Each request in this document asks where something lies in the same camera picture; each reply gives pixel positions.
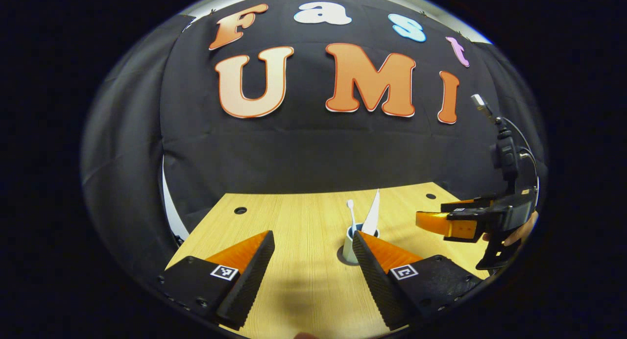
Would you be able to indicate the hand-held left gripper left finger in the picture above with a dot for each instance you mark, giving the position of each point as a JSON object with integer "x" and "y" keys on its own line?
{"x": 250, "y": 280}

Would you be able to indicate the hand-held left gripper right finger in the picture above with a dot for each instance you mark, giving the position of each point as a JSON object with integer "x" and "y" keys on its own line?
{"x": 374, "y": 280}

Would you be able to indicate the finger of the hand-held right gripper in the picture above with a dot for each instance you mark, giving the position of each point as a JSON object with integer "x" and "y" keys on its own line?
{"x": 446, "y": 224}
{"x": 472, "y": 203}

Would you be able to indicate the dark round coaster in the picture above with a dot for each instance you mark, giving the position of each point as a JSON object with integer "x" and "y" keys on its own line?
{"x": 341, "y": 255}

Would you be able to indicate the white toothpaste tube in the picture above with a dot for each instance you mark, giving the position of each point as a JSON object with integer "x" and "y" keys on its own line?
{"x": 372, "y": 216}

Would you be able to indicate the white toothbrush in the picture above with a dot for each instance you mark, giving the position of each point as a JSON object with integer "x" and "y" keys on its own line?
{"x": 351, "y": 209}

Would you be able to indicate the wooden desktop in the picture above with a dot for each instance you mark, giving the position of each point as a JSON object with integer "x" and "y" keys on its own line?
{"x": 303, "y": 231}

